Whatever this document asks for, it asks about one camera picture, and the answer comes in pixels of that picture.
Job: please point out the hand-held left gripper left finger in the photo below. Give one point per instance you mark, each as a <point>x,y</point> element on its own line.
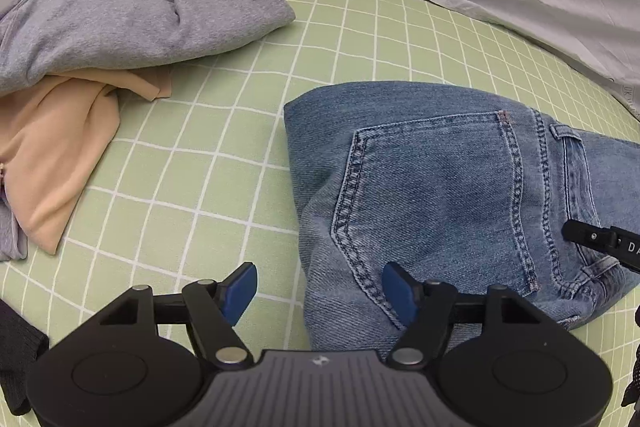
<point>240,297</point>

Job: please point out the black knit garment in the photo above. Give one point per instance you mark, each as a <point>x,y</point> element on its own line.
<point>17,357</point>

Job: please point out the grey sweatshirt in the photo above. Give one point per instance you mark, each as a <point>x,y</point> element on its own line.
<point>100,22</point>

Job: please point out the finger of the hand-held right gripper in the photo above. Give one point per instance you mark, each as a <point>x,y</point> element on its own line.
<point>587,237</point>

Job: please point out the blue denim jeans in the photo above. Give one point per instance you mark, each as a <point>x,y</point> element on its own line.
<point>425,167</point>

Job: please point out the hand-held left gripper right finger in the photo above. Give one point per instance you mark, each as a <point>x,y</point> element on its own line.
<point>400,299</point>

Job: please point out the beige cloth garment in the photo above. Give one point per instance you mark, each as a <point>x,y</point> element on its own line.
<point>50,147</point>

